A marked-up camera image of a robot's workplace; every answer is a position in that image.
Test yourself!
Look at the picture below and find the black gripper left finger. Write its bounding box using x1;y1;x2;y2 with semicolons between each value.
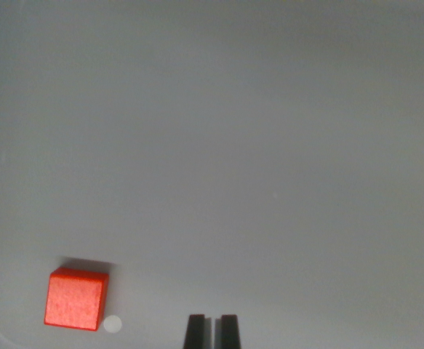
183;314;212;349

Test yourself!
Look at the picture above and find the white plastic tray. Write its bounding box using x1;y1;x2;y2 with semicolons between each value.
0;0;424;349

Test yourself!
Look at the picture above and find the small white round sticker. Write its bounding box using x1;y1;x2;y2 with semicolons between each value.
103;315;123;334

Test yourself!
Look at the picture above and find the red cube block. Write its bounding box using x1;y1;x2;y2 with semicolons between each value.
44;267;110;332

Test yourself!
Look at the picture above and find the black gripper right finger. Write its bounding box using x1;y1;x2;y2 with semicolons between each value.
215;314;242;349

